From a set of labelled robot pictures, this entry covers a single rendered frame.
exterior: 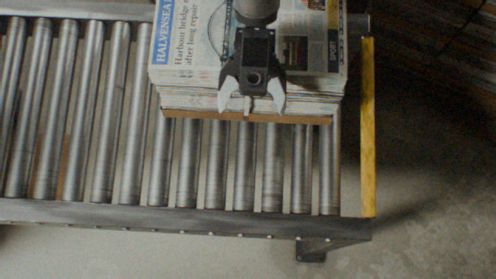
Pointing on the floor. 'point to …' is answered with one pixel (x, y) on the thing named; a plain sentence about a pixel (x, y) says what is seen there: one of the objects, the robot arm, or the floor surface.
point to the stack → (449, 56)
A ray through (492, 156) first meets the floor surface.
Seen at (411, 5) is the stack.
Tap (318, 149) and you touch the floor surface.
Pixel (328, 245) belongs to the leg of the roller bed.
